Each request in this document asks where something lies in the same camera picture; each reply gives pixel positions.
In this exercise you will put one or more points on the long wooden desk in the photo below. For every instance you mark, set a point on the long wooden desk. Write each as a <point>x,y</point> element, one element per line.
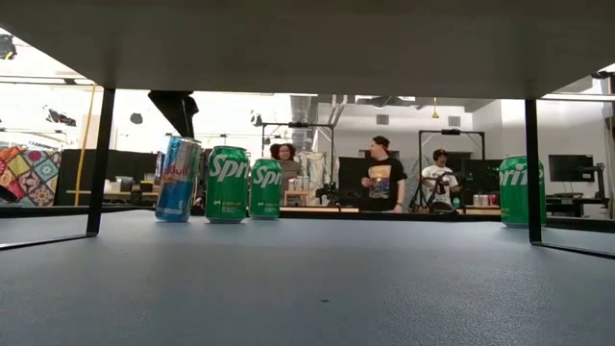
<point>115,193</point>

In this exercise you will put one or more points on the black partition wall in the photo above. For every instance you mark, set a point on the black partition wall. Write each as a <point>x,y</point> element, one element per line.
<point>125,163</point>

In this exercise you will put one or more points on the yellow black box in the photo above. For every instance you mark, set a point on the yellow black box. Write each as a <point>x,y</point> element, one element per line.
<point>146,186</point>

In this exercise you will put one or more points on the person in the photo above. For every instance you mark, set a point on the person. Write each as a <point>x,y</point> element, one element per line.
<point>287,168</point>
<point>384,182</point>
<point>435,178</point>

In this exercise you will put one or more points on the translucent plastic sheet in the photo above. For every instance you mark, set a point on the translucent plastic sheet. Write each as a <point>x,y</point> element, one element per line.
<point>413,178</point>

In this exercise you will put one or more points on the colourful patchwork quilt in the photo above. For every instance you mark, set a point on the colourful patchwork quilt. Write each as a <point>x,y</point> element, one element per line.
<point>43,165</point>

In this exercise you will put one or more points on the grey air vent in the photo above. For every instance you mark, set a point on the grey air vent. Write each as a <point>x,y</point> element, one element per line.
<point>454,120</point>
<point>382,119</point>

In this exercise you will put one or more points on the small distant red can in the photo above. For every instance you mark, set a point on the small distant red can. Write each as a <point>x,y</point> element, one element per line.
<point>493,199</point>

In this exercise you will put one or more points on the black computer monitor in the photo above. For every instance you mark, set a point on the black computer monitor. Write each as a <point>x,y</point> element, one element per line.
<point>571,167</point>

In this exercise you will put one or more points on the black rolling panel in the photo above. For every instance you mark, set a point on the black rolling panel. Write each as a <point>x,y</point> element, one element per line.
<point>351,178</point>

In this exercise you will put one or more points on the black wide monitor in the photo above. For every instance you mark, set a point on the black wide monitor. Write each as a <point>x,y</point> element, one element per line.
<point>480,175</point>

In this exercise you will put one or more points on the black camera gantry frame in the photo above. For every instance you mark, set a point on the black camera gantry frame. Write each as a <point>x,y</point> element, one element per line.
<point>298,124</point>
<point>451,131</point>

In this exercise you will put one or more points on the silver ventilation duct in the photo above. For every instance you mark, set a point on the silver ventilation duct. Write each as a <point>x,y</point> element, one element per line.
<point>302,110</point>

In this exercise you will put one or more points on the black door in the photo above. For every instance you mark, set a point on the black door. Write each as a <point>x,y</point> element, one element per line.
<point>363,154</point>

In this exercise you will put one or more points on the wooden board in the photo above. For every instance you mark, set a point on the wooden board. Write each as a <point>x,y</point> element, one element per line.
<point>307,48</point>

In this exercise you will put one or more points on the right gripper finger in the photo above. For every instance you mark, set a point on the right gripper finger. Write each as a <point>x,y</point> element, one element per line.
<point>175,108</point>

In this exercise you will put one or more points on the dark office desk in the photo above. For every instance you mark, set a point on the dark office desk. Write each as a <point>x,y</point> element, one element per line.
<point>576,202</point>

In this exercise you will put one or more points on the green Sprite can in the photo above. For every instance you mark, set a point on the green Sprite can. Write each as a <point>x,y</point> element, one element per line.
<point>265,192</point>
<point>511,192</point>
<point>227,192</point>

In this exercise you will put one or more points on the blue table mat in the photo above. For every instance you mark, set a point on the blue table mat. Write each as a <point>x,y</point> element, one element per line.
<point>307,288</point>

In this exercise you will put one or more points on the yellow hanging fixture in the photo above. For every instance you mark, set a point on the yellow hanging fixture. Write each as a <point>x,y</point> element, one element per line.
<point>435,113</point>

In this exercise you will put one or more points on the blue silver Red Bull can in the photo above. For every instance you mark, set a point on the blue silver Red Bull can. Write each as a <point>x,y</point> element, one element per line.
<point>178,182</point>

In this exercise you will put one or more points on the wooden work table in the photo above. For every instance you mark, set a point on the wooden work table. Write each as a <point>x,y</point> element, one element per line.
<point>317,209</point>
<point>480,210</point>

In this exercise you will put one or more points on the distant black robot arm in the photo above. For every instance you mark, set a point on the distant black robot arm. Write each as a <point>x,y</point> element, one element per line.
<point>329,192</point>
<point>432,192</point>

